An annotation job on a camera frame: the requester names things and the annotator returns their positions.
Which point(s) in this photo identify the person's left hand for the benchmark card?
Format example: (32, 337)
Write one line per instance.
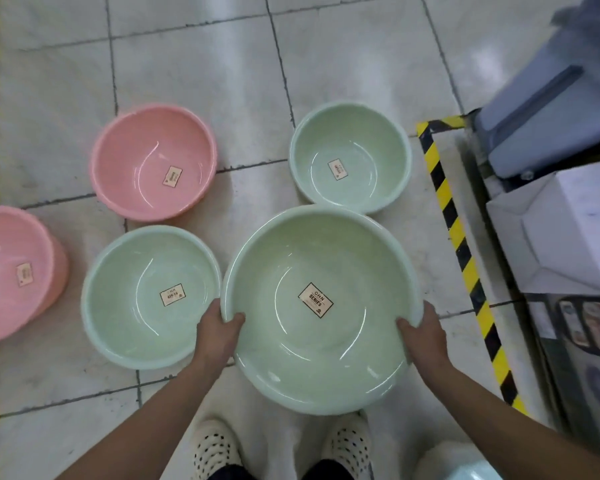
(217, 339)

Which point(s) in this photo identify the person's right hand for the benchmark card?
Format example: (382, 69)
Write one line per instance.
(427, 344)

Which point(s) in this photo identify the mint green labelled basin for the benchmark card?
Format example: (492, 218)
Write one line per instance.
(380, 144)
(280, 244)
(110, 304)

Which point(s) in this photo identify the pink labelled basin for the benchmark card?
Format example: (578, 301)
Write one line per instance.
(130, 144)
(10, 244)

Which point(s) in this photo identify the person's left forearm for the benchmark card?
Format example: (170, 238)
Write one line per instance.
(145, 434)

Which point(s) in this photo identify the person's right forearm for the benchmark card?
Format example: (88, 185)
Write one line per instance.
(505, 434)

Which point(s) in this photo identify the person's left cream clog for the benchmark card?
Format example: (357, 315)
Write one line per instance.
(215, 449)

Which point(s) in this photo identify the person's cream clog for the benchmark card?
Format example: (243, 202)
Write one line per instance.
(215, 449)
(347, 442)

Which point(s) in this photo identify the person's right cream clog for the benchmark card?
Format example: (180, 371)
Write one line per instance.
(347, 442)

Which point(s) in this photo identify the yellow black hazard tape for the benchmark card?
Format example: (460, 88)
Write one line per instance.
(452, 227)

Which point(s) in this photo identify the dark pinstriped trousers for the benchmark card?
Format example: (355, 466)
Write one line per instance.
(330, 472)

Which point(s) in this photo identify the white picture-printed mop box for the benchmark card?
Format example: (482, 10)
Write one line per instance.
(590, 344)

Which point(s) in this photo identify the blue grey mop bucket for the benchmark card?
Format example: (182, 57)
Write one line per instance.
(555, 109)

